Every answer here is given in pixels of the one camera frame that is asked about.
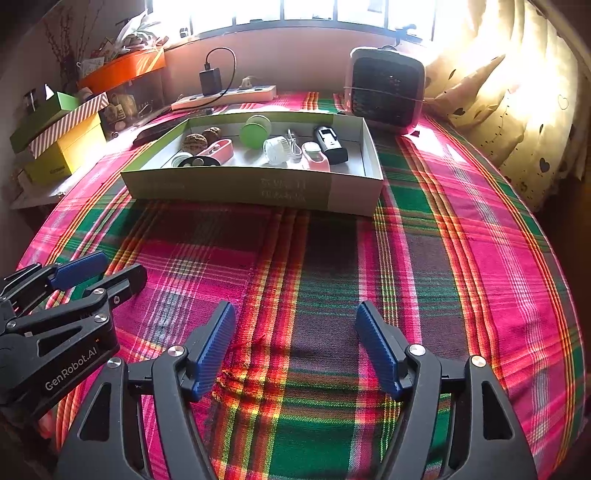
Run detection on yellow box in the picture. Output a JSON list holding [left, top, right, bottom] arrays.
[[23, 113, 108, 188]]

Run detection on white round jar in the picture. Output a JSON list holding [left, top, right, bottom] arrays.
[[263, 137, 291, 166]]

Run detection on plaid tablecloth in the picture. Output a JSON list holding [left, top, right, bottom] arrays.
[[14, 90, 585, 480]]

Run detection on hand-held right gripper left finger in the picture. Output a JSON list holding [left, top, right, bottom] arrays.
[[55, 300, 237, 480]]

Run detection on white power strip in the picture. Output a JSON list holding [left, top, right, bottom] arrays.
[[171, 84, 278, 112]]

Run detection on window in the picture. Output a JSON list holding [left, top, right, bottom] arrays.
[[148, 0, 444, 42]]

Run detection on black charger cable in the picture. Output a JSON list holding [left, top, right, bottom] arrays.
[[205, 47, 238, 96]]

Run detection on clear display case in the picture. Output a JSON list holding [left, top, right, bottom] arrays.
[[99, 74, 164, 134]]

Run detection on green and white spool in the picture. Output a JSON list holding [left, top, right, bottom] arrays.
[[239, 114, 273, 149]]

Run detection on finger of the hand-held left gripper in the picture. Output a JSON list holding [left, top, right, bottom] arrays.
[[0, 264, 148, 365], [0, 251, 109, 315]]

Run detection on orange box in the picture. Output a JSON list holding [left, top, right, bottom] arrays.
[[78, 48, 166, 93]]

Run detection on yellow heart print curtain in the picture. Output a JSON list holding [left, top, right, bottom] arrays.
[[425, 0, 585, 213]]

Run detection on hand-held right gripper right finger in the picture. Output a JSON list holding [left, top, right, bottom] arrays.
[[355, 301, 539, 480]]

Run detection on green tissue box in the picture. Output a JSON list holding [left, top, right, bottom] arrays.
[[10, 90, 81, 154]]

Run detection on white plastic bag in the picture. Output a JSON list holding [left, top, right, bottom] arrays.
[[115, 11, 158, 51]]

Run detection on black charger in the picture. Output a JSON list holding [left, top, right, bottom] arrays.
[[199, 68, 222, 95]]

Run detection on pink clip with round disc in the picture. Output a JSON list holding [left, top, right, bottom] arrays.
[[301, 142, 331, 172]]

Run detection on black smartphone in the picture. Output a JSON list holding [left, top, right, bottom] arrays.
[[132, 117, 185, 146]]

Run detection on small grey fan heater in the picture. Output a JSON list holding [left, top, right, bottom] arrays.
[[345, 45, 426, 136]]

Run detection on dried branches in vase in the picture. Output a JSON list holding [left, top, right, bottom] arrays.
[[44, 7, 88, 90]]

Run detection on black rectangular device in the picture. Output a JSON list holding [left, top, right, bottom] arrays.
[[313, 124, 349, 164]]

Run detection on beige cord with clip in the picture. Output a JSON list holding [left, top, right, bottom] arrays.
[[285, 129, 303, 162]]

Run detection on white side shelf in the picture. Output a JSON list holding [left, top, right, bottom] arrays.
[[9, 175, 70, 210]]

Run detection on green and white cardboard box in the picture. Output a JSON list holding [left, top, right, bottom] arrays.
[[121, 112, 385, 217]]

